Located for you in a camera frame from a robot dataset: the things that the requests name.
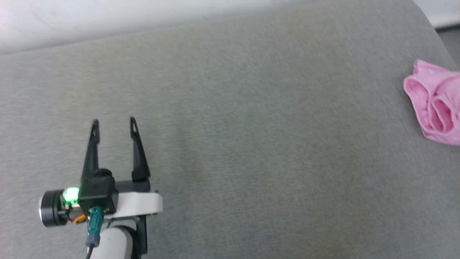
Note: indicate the pink fabric shorts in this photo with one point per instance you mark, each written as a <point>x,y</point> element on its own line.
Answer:
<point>435,104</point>

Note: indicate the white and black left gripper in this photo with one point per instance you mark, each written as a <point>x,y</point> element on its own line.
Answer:
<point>140,203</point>

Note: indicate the grey fabric sofa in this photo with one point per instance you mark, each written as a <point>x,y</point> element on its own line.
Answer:
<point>251,144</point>

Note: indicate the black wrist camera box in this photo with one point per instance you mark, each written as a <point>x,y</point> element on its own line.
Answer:
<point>99,192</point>

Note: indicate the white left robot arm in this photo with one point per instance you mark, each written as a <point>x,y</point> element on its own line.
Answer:
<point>115,242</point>

